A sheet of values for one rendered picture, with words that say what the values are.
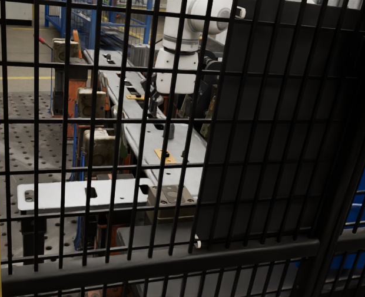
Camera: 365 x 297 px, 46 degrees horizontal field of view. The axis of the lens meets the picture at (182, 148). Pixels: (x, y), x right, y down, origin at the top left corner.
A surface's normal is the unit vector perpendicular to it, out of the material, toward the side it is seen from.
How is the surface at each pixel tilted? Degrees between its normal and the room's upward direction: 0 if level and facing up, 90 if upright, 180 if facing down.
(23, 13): 90
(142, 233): 0
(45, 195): 0
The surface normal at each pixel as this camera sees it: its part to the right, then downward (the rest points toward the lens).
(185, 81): 0.37, 0.49
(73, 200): 0.14, -0.90
